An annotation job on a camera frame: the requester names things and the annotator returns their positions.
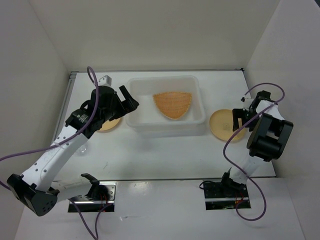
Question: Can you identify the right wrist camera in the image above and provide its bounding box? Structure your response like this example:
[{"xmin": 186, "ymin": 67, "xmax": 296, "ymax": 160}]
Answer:
[{"xmin": 240, "ymin": 96, "xmax": 254, "ymax": 105}]

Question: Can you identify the triangular woven bamboo tray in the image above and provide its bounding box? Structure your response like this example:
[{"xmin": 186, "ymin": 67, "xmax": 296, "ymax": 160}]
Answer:
[{"xmin": 152, "ymin": 91, "xmax": 193, "ymax": 120}]

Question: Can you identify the beige bear plate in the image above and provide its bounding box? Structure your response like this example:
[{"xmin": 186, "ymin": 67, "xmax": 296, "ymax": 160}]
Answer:
[{"xmin": 209, "ymin": 109, "xmax": 234, "ymax": 142}]

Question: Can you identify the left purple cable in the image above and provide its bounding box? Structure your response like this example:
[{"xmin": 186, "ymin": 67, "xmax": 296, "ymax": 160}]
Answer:
[{"xmin": 0, "ymin": 65, "xmax": 103, "ymax": 240}]

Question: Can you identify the clear plastic bin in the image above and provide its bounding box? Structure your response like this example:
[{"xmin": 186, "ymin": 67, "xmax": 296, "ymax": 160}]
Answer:
[{"xmin": 125, "ymin": 75, "xmax": 206, "ymax": 138}]

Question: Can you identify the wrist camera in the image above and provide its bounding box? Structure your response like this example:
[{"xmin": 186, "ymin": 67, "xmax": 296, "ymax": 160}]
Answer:
[
  {"xmin": 98, "ymin": 75, "xmax": 112, "ymax": 87},
  {"xmin": 240, "ymin": 96, "xmax": 254, "ymax": 105}
]

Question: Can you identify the near clear glass cup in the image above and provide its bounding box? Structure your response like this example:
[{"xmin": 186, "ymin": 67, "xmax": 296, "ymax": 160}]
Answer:
[{"xmin": 75, "ymin": 142, "xmax": 88, "ymax": 156}]

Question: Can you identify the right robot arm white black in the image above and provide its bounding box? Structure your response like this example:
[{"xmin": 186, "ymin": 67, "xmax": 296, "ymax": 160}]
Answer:
[{"xmin": 219, "ymin": 90, "xmax": 294, "ymax": 198}]

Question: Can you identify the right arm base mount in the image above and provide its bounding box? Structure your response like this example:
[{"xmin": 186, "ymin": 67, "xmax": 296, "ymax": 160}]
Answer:
[{"xmin": 199, "ymin": 180, "xmax": 251, "ymax": 211}]

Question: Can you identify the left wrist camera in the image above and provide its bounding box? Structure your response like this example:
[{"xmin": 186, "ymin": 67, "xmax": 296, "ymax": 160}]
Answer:
[{"xmin": 98, "ymin": 75, "xmax": 112, "ymax": 87}]

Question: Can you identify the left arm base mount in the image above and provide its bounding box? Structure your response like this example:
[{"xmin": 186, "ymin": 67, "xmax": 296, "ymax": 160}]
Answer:
[{"xmin": 72, "ymin": 181, "xmax": 117, "ymax": 213}]

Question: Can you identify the left beige plastic plate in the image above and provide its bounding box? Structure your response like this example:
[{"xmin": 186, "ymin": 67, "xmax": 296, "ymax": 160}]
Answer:
[{"xmin": 96, "ymin": 118, "xmax": 122, "ymax": 133}]

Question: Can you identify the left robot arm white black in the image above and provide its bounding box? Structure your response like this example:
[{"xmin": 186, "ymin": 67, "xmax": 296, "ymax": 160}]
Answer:
[{"xmin": 7, "ymin": 85, "xmax": 139, "ymax": 217}]

